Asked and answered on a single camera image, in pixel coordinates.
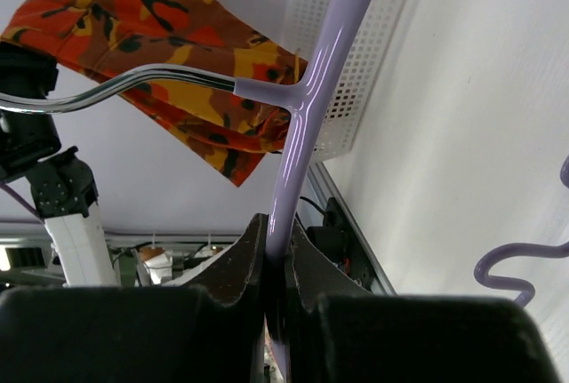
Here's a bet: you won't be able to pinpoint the lilac plastic hanger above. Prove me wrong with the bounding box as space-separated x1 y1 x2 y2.
0 0 569 383

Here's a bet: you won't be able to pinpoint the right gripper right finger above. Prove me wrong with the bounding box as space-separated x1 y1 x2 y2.
284 227 559 382

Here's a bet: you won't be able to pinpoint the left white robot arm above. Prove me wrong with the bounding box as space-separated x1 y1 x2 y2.
1 44 118 287

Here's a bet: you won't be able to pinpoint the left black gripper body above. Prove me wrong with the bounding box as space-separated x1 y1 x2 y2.
1 43 59 112

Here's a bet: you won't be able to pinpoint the white plastic basket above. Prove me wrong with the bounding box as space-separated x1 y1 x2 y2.
282 0 406 163

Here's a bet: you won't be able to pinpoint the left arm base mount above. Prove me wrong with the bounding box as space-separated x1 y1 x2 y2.
301 196 375 291

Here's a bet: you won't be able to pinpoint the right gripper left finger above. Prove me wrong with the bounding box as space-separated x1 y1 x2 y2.
1 214 267 382

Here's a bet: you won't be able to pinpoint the orange camouflage trousers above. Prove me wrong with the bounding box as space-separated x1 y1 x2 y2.
2 0 307 186

